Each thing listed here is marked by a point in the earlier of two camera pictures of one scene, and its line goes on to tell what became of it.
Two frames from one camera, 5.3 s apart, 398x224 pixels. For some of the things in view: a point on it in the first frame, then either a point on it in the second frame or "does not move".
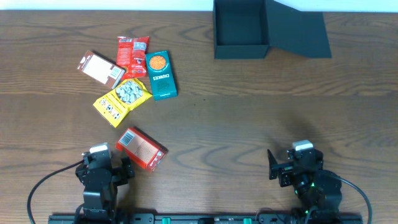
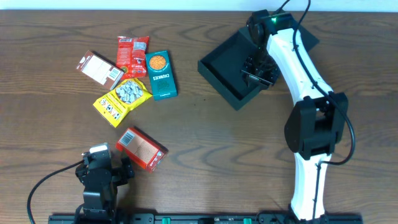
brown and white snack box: x=101 y=69 does not move
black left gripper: x=125 y=170 does not move
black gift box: x=246 y=29 to x=222 y=66
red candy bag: x=132 y=54 does not move
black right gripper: x=283 y=170 to x=259 y=72
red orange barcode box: x=141 y=149 does not move
